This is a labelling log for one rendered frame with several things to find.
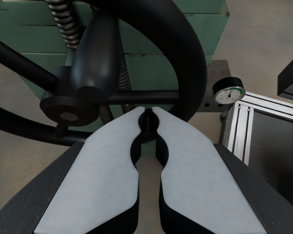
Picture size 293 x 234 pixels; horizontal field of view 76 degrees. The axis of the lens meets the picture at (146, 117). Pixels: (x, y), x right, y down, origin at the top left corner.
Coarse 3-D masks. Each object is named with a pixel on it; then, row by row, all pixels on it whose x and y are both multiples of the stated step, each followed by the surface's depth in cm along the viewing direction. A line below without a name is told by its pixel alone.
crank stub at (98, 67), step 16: (96, 16) 11; (112, 16) 11; (96, 32) 10; (112, 32) 10; (80, 48) 9; (96, 48) 9; (112, 48) 10; (80, 64) 9; (96, 64) 9; (112, 64) 9; (80, 80) 9; (96, 80) 9; (112, 80) 9; (80, 96) 9; (96, 96) 9
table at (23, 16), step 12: (12, 0) 20; (24, 0) 20; (36, 0) 20; (72, 0) 20; (12, 12) 21; (24, 12) 21; (36, 12) 21; (48, 12) 21; (84, 12) 21; (24, 24) 22; (36, 24) 22; (48, 24) 22; (84, 24) 22; (120, 24) 22
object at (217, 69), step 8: (216, 64) 50; (224, 64) 50; (208, 72) 48; (216, 72) 48; (224, 72) 48; (208, 80) 47; (216, 80) 47; (208, 88) 46; (208, 96) 45; (208, 104) 48; (216, 104) 48; (224, 104) 48
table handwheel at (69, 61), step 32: (96, 0) 11; (128, 0) 11; (160, 0) 11; (160, 32) 12; (192, 32) 13; (32, 64) 17; (192, 64) 15; (64, 96) 18; (128, 96) 20; (160, 96) 20; (192, 96) 18; (0, 128) 25; (32, 128) 28; (64, 128) 27
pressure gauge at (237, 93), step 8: (224, 80) 39; (232, 80) 38; (240, 80) 39; (216, 88) 40; (224, 88) 38; (232, 88) 37; (240, 88) 37; (216, 96) 40; (224, 96) 40; (232, 96) 40; (240, 96) 40
